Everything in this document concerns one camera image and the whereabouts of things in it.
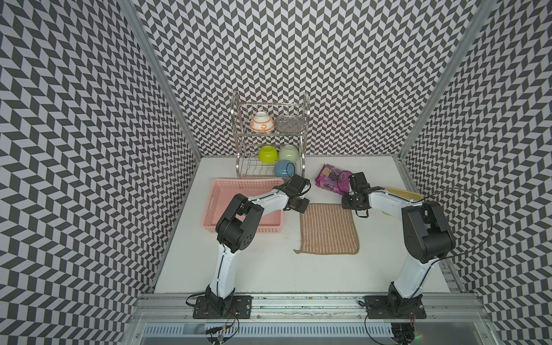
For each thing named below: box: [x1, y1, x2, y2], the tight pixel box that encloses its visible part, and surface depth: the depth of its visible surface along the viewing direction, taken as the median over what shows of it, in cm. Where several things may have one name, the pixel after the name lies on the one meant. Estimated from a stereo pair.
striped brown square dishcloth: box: [293, 203, 360, 256], surface depth 93 cm
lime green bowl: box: [258, 145, 279, 164], surface depth 114 cm
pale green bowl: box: [278, 144, 300, 162], surface depth 114 cm
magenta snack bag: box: [314, 163, 353, 195], surface depth 105 cm
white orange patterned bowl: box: [250, 111, 275, 133], surface depth 93 cm
